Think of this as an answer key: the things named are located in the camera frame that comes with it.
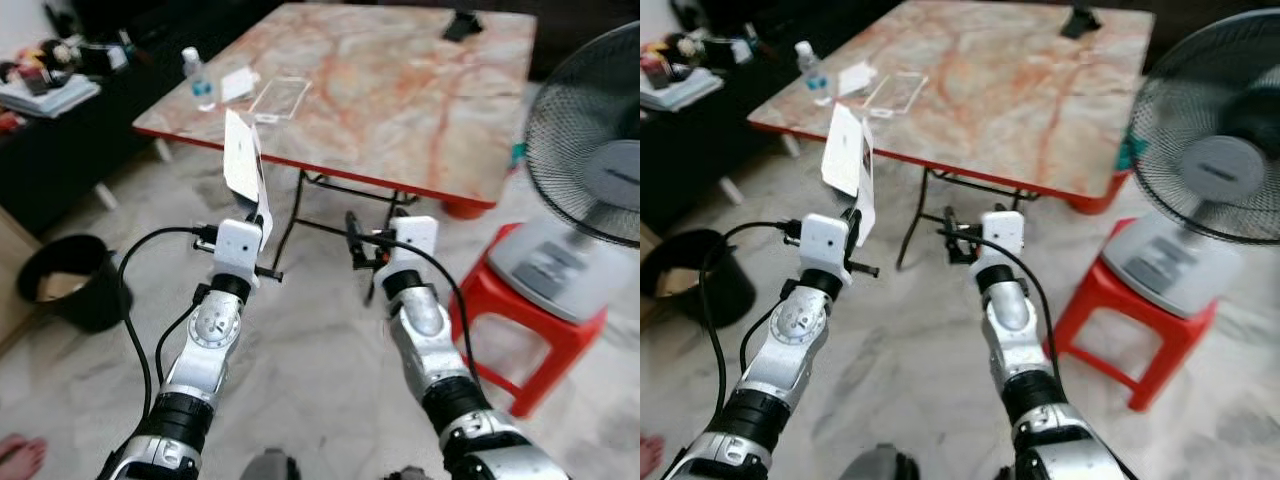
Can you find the white paper packet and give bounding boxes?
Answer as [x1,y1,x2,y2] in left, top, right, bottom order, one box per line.
[222,109,274,253]
[821,103,878,248]

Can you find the black rubbish bin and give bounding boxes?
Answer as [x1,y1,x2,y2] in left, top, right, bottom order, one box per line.
[16,234,134,335]
[640,228,758,330]

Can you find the marble pattern folding table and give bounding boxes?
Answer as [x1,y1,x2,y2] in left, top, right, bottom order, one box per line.
[133,2,538,273]
[748,0,1156,271]

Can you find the clear acrylic tray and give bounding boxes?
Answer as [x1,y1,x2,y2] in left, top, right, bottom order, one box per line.
[862,72,929,119]
[248,77,313,124]

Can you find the red plastic stool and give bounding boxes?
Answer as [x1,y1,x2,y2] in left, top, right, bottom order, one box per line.
[448,223,609,419]
[1052,218,1219,413]

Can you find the flat white box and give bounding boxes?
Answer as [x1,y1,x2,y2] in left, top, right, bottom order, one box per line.
[219,67,260,104]
[838,62,879,98]

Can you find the clear plastic water bottle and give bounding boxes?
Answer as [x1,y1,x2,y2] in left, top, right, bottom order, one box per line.
[795,41,833,107]
[181,47,218,112]

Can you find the brown cardboard piece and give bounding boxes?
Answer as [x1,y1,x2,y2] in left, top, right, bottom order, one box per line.
[650,265,701,301]
[35,270,91,303]

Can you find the black low TV cabinet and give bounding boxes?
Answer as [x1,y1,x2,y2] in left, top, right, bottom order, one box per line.
[640,0,881,236]
[0,0,263,238]

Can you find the grey robot left leg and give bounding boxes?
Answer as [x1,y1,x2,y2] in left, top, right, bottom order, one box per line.
[240,449,301,480]
[838,443,921,480]

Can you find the small black device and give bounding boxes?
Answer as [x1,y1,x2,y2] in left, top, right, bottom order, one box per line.
[442,9,484,44]
[1061,5,1104,40]

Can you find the stack of white papers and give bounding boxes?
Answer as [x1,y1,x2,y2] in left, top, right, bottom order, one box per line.
[640,68,725,113]
[0,75,102,120]

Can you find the black box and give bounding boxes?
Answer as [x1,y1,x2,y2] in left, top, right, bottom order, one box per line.
[78,44,129,79]
[705,38,753,67]

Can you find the black grey electric fan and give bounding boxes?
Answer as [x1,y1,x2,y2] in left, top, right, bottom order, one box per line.
[1100,8,1280,319]
[487,22,641,324]

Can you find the black mouse figure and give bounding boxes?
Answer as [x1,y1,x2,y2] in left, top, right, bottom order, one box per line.
[38,38,83,73]
[663,30,706,63]

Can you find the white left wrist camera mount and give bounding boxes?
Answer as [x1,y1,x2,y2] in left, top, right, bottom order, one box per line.
[214,219,264,289]
[800,214,852,291]

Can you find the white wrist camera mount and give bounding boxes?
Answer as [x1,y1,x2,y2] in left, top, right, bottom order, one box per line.
[800,214,852,291]
[214,219,264,289]
[390,216,440,273]
[978,211,1026,269]

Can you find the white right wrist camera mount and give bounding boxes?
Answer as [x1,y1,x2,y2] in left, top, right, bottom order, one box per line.
[978,211,1026,269]
[390,216,440,273]

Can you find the black left forearm cable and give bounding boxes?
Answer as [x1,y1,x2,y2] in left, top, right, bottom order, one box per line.
[740,300,783,376]
[155,305,196,391]

